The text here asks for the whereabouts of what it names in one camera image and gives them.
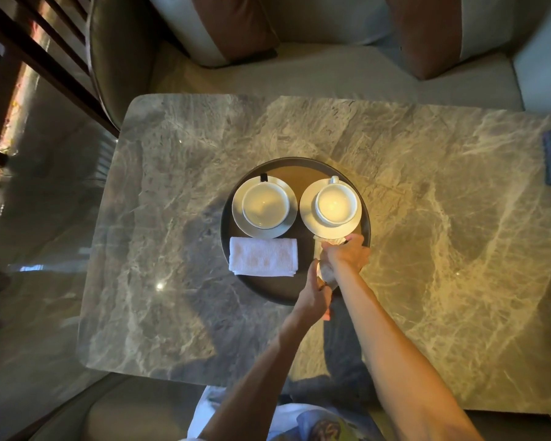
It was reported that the round dark serving tray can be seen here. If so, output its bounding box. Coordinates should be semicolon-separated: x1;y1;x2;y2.
219;157;372;306

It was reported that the folded white towel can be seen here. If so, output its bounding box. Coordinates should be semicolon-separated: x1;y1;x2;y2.
229;237;298;277

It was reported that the person's right forearm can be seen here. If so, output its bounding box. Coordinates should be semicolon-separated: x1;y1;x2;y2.
336;264;484;441

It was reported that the white saucer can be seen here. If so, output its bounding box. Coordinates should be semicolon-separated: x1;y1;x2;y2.
232;175;298;239
299;179;363;240

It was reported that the brown and white cushion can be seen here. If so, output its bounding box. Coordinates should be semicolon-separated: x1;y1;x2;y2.
383;0;525;81
146;0;280;69

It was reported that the person's right hand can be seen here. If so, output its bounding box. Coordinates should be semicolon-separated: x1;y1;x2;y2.
320;233;372;276

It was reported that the person's left hand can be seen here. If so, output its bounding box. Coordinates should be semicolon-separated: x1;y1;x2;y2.
294;260;334;327

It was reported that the person's left forearm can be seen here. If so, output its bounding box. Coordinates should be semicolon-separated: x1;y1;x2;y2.
199;312;324;441

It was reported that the white towel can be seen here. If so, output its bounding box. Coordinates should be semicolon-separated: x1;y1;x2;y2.
229;237;298;277
313;235;350;290

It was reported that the beige upholstered seat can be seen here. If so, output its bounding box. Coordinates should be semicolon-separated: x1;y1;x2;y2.
28;374;208;441

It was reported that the dark wooden slatted frame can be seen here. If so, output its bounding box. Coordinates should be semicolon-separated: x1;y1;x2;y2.
0;0;120;139

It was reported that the white cup with dark handle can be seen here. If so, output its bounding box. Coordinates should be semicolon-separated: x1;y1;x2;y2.
242;173;291;229

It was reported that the person's white printed shirt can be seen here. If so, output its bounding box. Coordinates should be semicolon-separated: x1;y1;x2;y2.
184;385;387;441

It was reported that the beige sofa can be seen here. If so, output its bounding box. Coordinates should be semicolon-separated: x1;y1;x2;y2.
86;0;551;130

